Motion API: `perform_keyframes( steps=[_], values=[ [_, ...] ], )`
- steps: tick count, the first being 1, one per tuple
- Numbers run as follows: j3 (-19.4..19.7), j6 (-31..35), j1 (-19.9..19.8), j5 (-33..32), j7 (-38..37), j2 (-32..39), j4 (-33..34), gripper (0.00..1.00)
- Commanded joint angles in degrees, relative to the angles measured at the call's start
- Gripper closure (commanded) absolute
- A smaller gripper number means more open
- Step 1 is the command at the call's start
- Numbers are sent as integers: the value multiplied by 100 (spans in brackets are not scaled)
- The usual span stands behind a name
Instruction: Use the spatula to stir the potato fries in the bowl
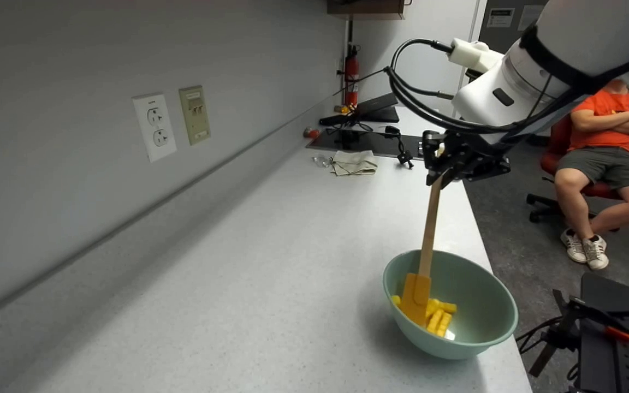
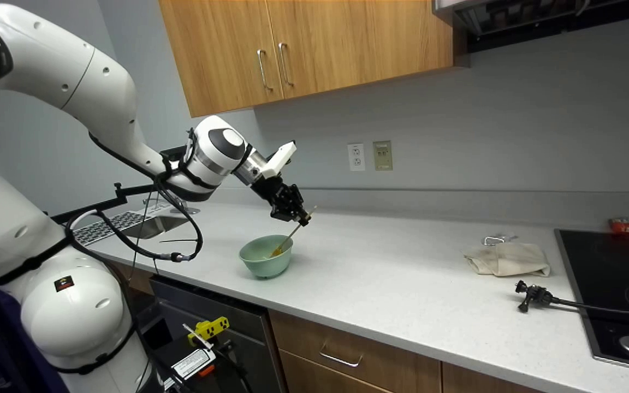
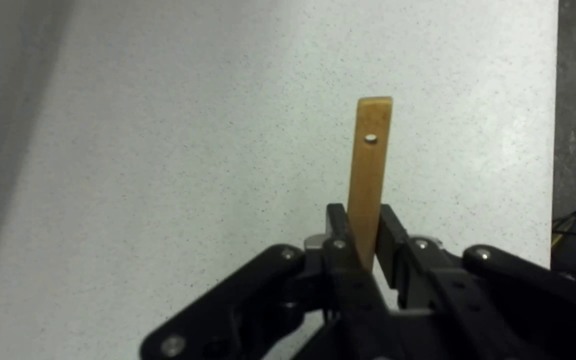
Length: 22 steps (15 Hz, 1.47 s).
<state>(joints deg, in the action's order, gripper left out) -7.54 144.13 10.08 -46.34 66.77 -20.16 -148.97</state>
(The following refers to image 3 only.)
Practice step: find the wooden spatula yellow head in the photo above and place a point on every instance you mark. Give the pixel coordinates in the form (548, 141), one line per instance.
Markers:
(371, 173)

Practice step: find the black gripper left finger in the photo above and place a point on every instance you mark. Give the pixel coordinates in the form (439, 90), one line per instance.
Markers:
(234, 300)

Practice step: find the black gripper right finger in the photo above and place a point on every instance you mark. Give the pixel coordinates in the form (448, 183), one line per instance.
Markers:
(501, 287)

